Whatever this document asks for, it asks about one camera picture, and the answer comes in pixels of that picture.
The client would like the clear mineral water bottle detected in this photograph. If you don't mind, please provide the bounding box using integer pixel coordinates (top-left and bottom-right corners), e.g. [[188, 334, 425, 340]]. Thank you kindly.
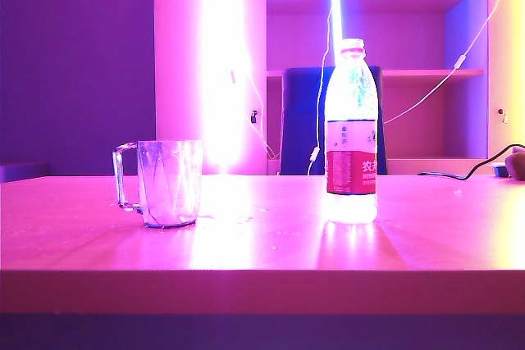
[[325, 38, 379, 225]]

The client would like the clear glass mug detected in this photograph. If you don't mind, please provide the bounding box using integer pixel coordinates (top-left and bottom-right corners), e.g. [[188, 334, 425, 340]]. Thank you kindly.
[[112, 139, 204, 230]]

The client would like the dark chair backrest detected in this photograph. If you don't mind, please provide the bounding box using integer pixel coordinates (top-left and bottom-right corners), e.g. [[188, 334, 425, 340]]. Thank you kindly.
[[280, 66, 389, 176]]

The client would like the wide bright light tube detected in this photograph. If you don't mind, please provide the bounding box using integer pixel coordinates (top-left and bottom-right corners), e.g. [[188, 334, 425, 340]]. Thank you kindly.
[[199, 0, 254, 175]]

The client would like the thin light tube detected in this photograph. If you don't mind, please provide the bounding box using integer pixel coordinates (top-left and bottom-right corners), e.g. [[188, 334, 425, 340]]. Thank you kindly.
[[330, 0, 349, 65]]

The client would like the dark low furniture piece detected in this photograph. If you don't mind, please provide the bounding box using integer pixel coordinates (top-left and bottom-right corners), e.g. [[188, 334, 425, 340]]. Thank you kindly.
[[0, 162, 51, 184]]

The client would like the rounded pale object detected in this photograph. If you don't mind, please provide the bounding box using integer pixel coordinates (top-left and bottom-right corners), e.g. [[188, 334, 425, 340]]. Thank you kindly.
[[504, 148, 525, 181]]

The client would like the thin white cable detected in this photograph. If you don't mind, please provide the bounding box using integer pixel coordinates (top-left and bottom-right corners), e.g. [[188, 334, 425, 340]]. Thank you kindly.
[[228, 66, 281, 161]]

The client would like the black power cable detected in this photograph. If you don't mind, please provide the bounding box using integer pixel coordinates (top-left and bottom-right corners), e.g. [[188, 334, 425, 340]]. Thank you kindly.
[[418, 143, 525, 181]]

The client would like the long white cable with switch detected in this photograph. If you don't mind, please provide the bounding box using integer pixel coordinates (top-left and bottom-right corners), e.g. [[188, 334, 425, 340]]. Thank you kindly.
[[383, 0, 525, 125]]

